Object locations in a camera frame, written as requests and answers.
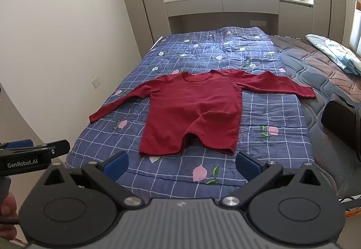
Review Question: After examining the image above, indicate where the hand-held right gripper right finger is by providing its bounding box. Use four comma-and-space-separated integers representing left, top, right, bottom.
220, 151, 325, 208

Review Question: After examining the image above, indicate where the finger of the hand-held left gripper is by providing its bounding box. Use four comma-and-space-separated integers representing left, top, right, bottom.
33, 140, 70, 157
0, 139, 34, 150

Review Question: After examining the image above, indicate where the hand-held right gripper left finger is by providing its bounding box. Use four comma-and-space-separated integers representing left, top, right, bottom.
42, 151, 144, 208

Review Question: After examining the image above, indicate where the red long-sleeve shirt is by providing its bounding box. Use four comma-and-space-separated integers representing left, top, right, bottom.
89, 70, 316, 157

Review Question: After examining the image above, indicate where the person's left hand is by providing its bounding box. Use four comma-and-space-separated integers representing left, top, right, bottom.
0, 192, 19, 235

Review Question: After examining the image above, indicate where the blue checked floral quilt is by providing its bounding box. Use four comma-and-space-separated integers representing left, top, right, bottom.
66, 26, 318, 205

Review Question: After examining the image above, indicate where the black case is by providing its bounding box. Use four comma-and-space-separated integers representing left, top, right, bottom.
321, 93, 361, 164

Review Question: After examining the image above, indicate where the grey quilted mattress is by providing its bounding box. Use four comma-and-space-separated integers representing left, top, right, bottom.
266, 35, 361, 211

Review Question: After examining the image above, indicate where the white floral pillow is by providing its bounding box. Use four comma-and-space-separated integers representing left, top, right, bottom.
305, 34, 361, 76

